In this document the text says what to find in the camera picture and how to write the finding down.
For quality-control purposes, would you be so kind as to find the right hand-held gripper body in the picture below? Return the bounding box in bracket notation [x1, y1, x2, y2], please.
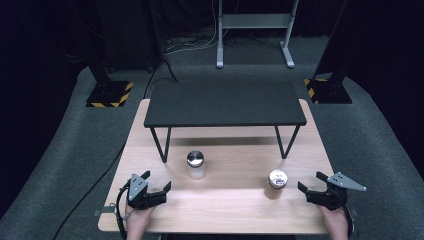
[306, 171, 368, 211]

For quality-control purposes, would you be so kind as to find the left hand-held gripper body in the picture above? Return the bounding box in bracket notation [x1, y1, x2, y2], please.
[127, 173, 167, 211]

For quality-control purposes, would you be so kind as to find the glass jar of brown powder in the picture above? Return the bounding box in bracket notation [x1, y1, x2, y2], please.
[264, 169, 289, 201]

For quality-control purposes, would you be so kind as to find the glass jar of white powder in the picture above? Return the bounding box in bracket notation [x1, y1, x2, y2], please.
[186, 149, 207, 181]

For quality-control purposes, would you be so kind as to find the black raised shelf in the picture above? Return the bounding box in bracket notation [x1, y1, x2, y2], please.
[143, 80, 308, 164]

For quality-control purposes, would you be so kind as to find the person's right hand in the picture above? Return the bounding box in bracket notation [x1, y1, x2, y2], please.
[317, 204, 349, 233]

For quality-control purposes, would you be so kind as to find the person's left hand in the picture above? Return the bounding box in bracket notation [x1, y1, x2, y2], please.
[125, 203, 157, 233]

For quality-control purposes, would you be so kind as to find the black stand with striped base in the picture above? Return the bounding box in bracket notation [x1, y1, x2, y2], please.
[303, 0, 354, 105]
[85, 0, 135, 109]

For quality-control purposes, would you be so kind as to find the black cart on casters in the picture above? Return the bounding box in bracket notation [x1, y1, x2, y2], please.
[99, 0, 165, 74]

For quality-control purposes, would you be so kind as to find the grey metal stand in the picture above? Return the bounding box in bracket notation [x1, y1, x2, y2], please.
[215, 0, 300, 70]

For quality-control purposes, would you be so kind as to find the left hand-held gripper cable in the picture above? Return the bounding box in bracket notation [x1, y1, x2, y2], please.
[114, 180, 132, 240]

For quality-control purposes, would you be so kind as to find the hand-held gripper cable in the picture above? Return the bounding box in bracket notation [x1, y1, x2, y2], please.
[339, 202, 356, 240]
[114, 180, 132, 240]

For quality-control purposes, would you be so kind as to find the right hand-held gripper cable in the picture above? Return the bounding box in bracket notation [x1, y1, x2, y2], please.
[339, 202, 356, 240]

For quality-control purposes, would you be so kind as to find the long black floor cable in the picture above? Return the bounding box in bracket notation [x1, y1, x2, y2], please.
[51, 141, 129, 240]

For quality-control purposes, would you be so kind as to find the black floor cable loop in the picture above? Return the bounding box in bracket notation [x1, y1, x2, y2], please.
[143, 56, 180, 100]

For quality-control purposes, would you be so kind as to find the bundle of floor cables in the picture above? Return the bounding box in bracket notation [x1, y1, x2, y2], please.
[163, 28, 241, 56]

